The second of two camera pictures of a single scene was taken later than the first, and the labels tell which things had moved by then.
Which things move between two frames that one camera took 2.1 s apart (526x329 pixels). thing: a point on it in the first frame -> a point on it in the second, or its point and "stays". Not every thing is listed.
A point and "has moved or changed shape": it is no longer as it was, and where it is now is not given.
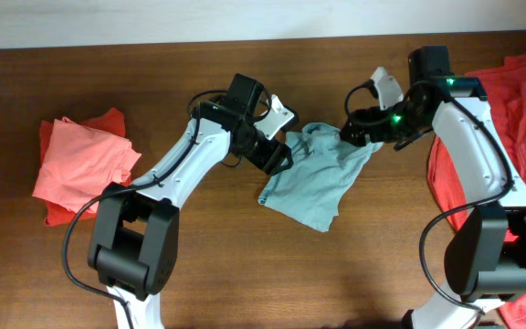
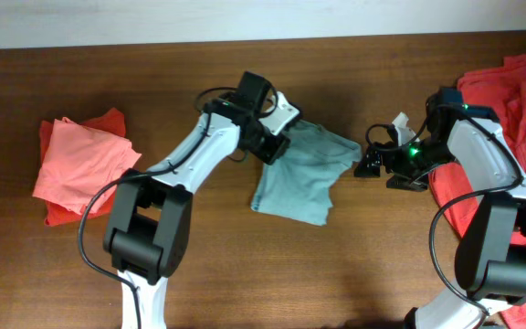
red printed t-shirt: x=524 y=111 stays
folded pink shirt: x=79 y=163 stays
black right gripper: x=373 y=114 -> x=415 y=183
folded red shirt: x=112 y=122 stays
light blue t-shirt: x=311 y=187 has moved or changed shape
